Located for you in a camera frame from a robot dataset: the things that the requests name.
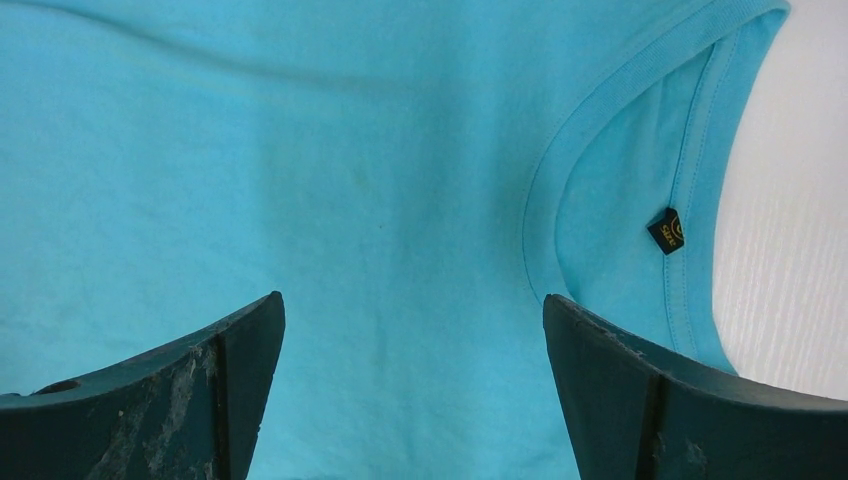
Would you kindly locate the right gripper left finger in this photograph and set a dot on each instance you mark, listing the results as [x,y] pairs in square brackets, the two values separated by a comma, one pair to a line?
[189,409]

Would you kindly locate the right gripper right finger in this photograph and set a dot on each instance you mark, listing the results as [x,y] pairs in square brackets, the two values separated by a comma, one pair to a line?
[637,410]

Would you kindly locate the cyan t shirt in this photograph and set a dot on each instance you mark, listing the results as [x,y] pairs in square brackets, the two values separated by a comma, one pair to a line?
[413,176]

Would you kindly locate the black size label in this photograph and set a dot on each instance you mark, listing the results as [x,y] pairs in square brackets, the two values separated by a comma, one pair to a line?
[667,231]

